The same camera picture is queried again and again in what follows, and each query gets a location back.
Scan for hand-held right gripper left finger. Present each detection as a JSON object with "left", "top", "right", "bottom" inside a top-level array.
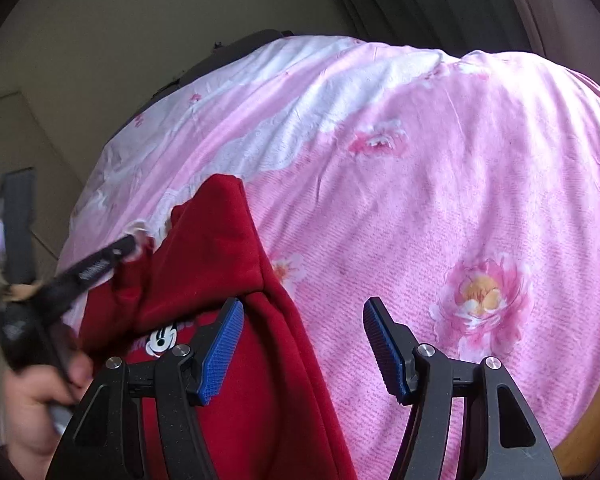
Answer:
[{"left": 45, "top": 297, "right": 245, "bottom": 480}]

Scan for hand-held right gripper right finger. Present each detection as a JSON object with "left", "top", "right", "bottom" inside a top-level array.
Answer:
[{"left": 362, "top": 297, "right": 563, "bottom": 480}]

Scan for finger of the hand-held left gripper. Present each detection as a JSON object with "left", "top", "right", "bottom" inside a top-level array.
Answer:
[{"left": 50, "top": 234, "right": 141, "bottom": 307}]

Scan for red sweater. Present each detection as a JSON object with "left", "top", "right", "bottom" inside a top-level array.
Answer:
[{"left": 77, "top": 174, "right": 358, "bottom": 480}]

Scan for person's left hand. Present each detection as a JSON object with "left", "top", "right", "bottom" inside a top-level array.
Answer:
[{"left": 5, "top": 347, "right": 93, "bottom": 458}]

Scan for white louvered wardrobe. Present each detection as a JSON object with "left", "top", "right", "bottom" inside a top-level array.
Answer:
[{"left": 0, "top": 85, "right": 111, "bottom": 446}]

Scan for pink floral duvet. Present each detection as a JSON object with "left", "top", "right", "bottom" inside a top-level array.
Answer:
[{"left": 57, "top": 35, "right": 600, "bottom": 461}]

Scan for dark grey headboard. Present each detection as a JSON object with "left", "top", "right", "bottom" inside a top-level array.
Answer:
[{"left": 152, "top": 30, "right": 295, "bottom": 102}]

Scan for green curtain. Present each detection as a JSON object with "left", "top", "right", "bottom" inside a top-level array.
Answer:
[{"left": 330, "top": 0, "right": 511, "bottom": 58}]

